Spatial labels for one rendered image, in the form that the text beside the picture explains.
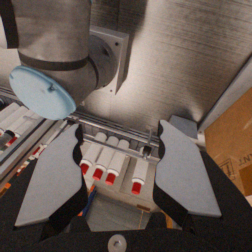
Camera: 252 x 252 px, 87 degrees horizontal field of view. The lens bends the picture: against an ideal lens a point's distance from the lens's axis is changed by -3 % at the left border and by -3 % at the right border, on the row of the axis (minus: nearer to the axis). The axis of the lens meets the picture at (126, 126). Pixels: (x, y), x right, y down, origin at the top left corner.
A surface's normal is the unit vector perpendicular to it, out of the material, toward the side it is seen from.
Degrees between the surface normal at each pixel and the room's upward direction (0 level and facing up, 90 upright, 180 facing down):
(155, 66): 0
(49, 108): 3
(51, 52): 32
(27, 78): 3
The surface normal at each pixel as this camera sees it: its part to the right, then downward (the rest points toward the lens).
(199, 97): -0.29, 0.68
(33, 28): 0.55, 0.81
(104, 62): 0.79, 0.13
